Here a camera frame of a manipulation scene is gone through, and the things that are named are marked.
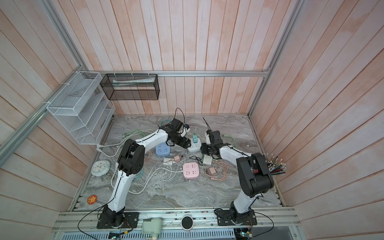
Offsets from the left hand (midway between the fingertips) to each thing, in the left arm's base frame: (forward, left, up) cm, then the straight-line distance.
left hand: (185, 144), depth 100 cm
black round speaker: (-46, -2, +3) cm, 46 cm away
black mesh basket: (+34, +39, +23) cm, 57 cm away
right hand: (-3, -12, +2) cm, 12 cm away
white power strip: (-2, -7, +1) cm, 7 cm away
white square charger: (-11, -14, +1) cm, 18 cm away
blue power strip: (-5, +15, 0) cm, 16 cm away
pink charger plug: (-11, +5, +1) cm, 12 cm away
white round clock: (-17, +52, +1) cm, 54 cm away
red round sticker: (-35, +50, -2) cm, 61 cm away
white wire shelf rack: (+3, +53, +31) cm, 62 cm away
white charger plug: (-12, +11, 0) cm, 16 cm away
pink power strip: (-19, -4, 0) cm, 19 cm away
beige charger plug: (-19, -16, 0) cm, 25 cm away
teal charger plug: (+2, -7, +5) cm, 8 cm away
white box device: (-47, +14, +2) cm, 49 cm away
